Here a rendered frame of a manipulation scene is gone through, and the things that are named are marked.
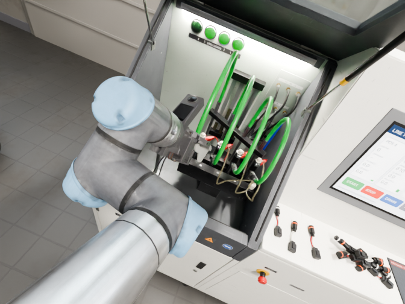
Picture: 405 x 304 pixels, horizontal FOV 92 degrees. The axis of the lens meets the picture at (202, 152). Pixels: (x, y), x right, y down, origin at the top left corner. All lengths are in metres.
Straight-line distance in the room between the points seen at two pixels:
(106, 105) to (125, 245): 0.17
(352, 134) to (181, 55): 0.73
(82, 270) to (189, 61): 0.89
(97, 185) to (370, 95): 0.74
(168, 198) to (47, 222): 1.61
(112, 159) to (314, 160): 0.68
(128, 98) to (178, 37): 0.72
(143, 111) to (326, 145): 0.65
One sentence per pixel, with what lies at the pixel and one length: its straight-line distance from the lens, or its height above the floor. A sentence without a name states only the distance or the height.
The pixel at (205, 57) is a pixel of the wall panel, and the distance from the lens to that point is 0.95.
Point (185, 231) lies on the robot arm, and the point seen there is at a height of 1.37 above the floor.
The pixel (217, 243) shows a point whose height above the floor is 0.86.
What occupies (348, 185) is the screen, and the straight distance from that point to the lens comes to 0.90.
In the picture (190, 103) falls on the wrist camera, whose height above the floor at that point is 1.36.
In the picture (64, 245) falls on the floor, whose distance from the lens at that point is 1.75.
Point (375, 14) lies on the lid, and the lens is 0.70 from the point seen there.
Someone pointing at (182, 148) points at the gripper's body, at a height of 1.29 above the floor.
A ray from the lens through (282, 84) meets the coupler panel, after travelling 0.93.
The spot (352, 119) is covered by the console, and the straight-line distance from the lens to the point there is 0.78.
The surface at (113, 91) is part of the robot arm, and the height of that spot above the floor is 1.46.
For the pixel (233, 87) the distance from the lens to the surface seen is 0.93.
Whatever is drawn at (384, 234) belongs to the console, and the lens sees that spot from 1.12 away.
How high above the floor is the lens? 1.62
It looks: 45 degrees down
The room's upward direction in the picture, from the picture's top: 23 degrees clockwise
